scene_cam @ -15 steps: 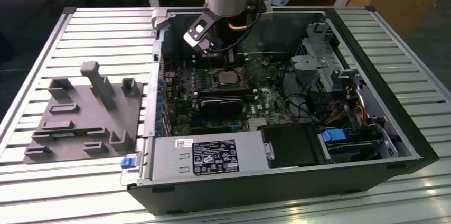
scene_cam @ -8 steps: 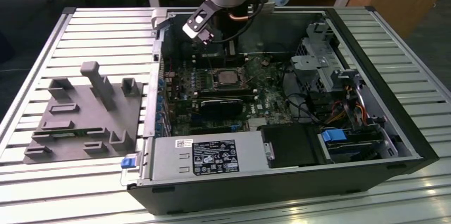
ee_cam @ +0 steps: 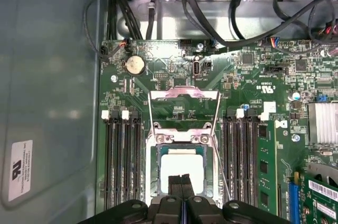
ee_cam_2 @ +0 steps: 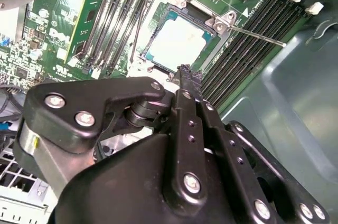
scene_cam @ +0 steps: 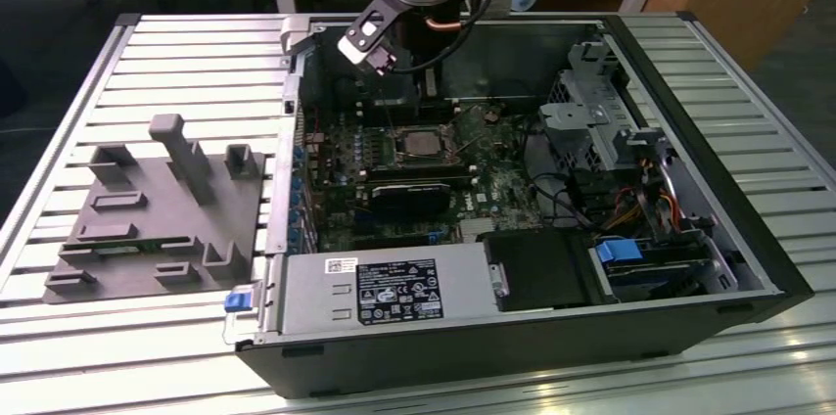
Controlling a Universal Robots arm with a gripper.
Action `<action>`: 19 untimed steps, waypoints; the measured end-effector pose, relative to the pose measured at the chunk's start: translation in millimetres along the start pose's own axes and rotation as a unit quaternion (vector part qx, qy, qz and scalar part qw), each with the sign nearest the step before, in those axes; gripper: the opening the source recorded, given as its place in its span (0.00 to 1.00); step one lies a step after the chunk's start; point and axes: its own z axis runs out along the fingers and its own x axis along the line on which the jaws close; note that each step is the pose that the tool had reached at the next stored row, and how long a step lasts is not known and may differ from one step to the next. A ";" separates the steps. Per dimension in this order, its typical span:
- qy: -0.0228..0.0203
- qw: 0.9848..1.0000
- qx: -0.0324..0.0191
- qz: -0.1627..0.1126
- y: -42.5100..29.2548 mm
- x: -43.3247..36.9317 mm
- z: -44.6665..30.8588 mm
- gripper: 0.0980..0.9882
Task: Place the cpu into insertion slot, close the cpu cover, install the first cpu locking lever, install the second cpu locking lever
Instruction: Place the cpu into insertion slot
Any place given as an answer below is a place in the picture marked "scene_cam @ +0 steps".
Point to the silver CPU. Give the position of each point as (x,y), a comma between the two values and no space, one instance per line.
(420,142)

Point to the CPU socket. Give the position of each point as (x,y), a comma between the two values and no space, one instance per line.
(421,160)

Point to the round coin battery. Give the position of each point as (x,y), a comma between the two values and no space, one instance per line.
(492,115)

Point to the green motherboard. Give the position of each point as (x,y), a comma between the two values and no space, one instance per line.
(503,165)

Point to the silver drive cage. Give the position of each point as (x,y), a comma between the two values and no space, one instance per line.
(581,116)

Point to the black graphics card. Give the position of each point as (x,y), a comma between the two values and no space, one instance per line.
(412,202)

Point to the silver chipset heatsink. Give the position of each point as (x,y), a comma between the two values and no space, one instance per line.
(477,229)

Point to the grey parts rack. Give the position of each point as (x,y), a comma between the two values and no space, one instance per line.
(163,219)

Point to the hard disk in blue carrier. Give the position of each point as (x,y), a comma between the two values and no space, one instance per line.
(620,251)

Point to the grey power supply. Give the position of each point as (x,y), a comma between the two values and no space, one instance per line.
(314,297)

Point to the blue case latch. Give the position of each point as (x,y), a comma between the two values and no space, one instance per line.
(237,300)

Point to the green RAM stick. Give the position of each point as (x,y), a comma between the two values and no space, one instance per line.
(118,252)

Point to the black PC case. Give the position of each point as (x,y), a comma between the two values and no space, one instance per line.
(457,366)

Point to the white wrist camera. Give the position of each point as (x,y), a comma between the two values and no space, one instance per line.
(353,49)

